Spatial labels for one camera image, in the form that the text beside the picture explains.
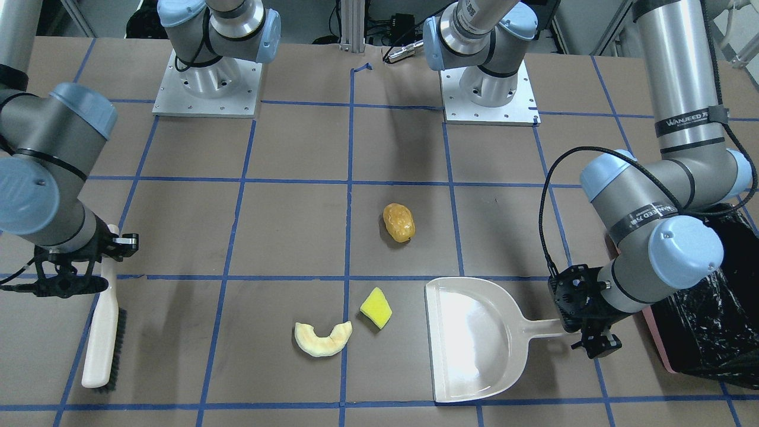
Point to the orange potato-like lump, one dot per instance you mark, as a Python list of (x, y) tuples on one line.
[(399, 222)]

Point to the yellow sponge piece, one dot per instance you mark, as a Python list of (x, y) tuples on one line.
[(376, 308)]

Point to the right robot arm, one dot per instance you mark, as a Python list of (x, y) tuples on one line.
[(52, 143)]

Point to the beige plastic dustpan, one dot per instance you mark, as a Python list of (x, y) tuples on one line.
[(480, 332)]

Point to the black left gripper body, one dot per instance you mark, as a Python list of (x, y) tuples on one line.
[(596, 308)]

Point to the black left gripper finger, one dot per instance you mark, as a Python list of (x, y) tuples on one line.
[(601, 345)]

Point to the bin with black bag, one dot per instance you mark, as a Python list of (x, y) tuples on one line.
[(711, 329)]

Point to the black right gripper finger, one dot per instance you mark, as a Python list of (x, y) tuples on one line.
[(113, 245)]

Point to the beige hand brush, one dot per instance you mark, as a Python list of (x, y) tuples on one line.
[(105, 337)]

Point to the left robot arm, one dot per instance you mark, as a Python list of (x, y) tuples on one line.
[(601, 197)]

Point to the aluminium frame post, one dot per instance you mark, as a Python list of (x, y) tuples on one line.
[(352, 26)]

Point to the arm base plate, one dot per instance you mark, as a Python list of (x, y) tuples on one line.
[(473, 98), (228, 89)]

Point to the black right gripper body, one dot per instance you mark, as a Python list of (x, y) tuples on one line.
[(102, 242)]

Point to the curved melon rind piece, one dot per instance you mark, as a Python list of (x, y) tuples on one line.
[(309, 342)]

